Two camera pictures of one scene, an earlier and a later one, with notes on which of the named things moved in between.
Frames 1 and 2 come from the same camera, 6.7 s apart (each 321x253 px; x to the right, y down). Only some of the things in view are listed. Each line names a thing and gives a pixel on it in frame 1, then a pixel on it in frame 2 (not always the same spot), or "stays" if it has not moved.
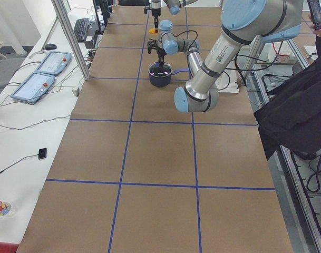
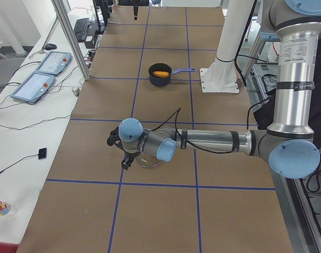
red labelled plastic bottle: x=1 y=208 stays
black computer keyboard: x=80 y=29 stays
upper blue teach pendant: x=54 y=62 stays
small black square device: x=42 y=153 stays
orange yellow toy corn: x=153 y=31 -> x=160 y=74
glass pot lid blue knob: x=154 y=70 -> x=147 y=159
